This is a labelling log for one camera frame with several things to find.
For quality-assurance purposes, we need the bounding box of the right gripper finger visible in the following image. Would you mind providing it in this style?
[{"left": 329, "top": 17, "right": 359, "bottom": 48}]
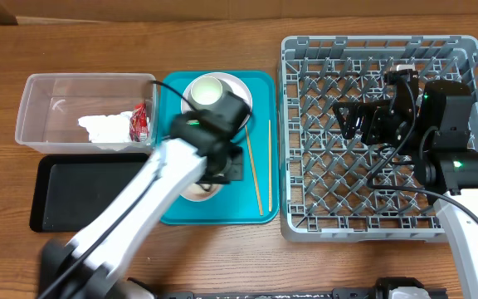
[
  {"left": 332, "top": 100, "right": 390, "bottom": 120},
  {"left": 341, "top": 108, "right": 364, "bottom": 140}
]

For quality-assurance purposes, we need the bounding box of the small pink white bowl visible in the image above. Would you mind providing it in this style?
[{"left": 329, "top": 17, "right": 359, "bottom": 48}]
[{"left": 181, "top": 184, "right": 222, "bottom": 202}]

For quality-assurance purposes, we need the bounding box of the white cup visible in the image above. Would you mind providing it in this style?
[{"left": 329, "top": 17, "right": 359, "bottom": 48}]
[{"left": 189, "top": 76, "right": 224, "bottom": 107}]

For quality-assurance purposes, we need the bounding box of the large white plate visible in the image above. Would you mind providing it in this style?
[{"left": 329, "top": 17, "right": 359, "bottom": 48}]
[{"left": 183, "top": 72, "right": 253, "bottom": 111}]

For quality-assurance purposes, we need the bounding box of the red snack wrapper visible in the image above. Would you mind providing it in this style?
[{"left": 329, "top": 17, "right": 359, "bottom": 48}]
[{"left": 129, "top": 103, "right": 149, "bottom": 142}]

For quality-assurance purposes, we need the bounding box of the white napkin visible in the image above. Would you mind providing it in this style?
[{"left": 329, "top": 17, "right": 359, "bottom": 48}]
[{"left": 78, "top": 111, "right": 132, "bottom": 143}]

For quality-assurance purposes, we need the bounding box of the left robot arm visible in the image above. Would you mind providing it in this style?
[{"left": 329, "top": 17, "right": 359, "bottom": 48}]
[{"left": 38, "top": 91, "right": 252, "bottom": 298}]

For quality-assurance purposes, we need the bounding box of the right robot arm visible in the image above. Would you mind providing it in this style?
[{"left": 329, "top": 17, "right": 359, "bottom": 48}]
[{"left": 332, "top": 65, "right": 478, "bottom": 298}]

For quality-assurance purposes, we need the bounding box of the grey dishwasher rack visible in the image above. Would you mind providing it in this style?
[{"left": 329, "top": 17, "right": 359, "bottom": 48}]
[{"left": 278, "top": 35, "right": 478, "bottom": 243}]

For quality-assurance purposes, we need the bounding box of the left wooden chopstick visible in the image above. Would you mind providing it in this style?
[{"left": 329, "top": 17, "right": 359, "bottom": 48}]
[{"left": 245, "top": 125, "right": 264, "bottom": 216}]

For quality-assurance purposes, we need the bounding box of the teal serving tray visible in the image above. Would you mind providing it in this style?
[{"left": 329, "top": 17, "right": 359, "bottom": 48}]
[{"left": 161, "top": 71, "right": 280, "bottom": 225}]

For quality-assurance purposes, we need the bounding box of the black plastic tray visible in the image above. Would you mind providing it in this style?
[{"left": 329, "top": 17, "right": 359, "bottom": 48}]
[{"left": 29, "top": 153, "right": 149, "bottom": 233}]

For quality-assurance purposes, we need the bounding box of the clear plastic bin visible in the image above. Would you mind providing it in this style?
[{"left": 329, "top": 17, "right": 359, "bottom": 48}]
[{"left": 15, "top": 73, "right": 159, "bottom": 154}]

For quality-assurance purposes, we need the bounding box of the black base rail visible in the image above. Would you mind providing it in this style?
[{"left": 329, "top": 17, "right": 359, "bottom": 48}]
[{"left": 126, "top": 287, "right": 448, "bottom": 299}]

